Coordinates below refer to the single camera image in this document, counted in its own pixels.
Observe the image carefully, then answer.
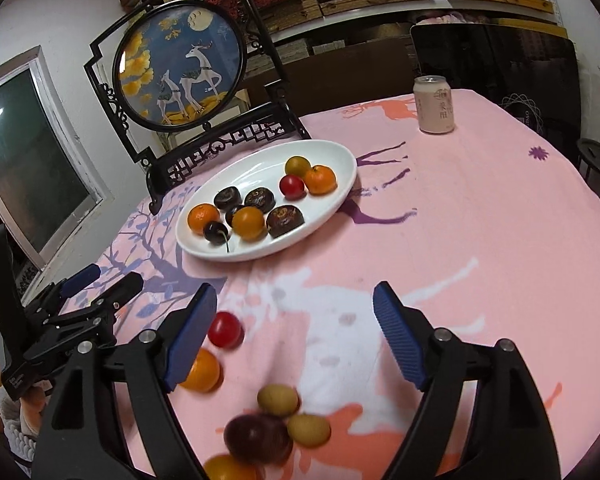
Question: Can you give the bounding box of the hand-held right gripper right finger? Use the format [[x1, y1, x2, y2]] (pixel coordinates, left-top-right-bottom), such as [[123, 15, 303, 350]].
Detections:
[[372, 281, 563, 480]]

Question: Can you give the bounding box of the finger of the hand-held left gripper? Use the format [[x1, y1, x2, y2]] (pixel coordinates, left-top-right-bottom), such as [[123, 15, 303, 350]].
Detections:
[[25, 265, 102, 318], [25, 274, 144, 361]]

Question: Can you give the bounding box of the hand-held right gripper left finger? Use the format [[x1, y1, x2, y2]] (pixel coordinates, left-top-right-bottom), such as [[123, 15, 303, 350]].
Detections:
[[30, 282, 218, 480]]

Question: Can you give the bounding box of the red cherry tomato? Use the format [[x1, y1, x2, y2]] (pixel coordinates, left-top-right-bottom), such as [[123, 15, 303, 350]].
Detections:
[[279, 175, 307, 198], [208, 311, 244, 350]]

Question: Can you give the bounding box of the orange kumquat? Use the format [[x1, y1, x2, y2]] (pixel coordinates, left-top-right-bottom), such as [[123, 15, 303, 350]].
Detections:
[[203, 454, 261, 480], [179, 348, 222, 393]]

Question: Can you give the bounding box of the small green fruit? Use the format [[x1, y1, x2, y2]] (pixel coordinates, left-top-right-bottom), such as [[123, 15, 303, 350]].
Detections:
[[257, 385, 300, 417]]

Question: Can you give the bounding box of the orange mandarin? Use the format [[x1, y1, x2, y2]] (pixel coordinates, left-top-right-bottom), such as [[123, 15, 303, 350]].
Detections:
[[303, 164, 338, 196], [187, 203, 221, 235]]

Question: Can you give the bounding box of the dark purple plum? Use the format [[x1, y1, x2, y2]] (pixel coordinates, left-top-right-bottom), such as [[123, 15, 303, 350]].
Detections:
[[223, 412, 295, 465]]

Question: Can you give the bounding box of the round orange fruit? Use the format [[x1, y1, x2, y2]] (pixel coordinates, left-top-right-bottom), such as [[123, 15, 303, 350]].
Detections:
[[231, 206, 268, 241]]

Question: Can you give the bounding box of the green kiwi fruit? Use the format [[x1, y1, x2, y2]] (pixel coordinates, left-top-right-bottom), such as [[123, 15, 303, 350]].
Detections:
[[286, 413, 332, 447]]

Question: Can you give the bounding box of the chocolate donut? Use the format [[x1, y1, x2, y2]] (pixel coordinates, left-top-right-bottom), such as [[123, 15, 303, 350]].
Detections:
[[266, 205, 306, 239], [214, 186, 242, 211], [244, 187, 275, 210]]

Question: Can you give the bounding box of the white oval plate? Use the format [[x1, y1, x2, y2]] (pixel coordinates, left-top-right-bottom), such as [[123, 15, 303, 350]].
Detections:
[[175, 140, 358, 262]]

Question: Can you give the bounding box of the chocolate donut front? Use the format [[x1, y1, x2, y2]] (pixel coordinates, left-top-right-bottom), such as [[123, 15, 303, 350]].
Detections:
[[266, 205, 306, 239]]

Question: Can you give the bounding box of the yellow-green cherry tomato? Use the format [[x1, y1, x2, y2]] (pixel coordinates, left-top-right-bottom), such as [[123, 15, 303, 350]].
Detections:
[[285, 156, 312, 178]]

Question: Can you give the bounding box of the person's left forearm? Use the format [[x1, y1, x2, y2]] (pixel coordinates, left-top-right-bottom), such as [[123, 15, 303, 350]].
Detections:
[[0, 375, 48, 466]]

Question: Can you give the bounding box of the pink printed tablecloth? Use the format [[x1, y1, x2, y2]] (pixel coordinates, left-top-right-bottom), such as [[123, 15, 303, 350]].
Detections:
[[60, 89, 600, 480]]

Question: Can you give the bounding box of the white framed window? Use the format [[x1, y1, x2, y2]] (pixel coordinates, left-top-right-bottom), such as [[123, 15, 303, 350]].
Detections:
[[0, 46, 113, 271]]

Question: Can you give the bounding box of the round deer art screen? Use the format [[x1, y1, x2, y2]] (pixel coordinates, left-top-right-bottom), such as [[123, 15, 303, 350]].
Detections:
[[83, 0, 312, 215]]

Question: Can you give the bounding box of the pale drink can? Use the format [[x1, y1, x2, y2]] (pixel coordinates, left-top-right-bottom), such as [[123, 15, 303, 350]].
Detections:
[[413, 75, 456, 135]]

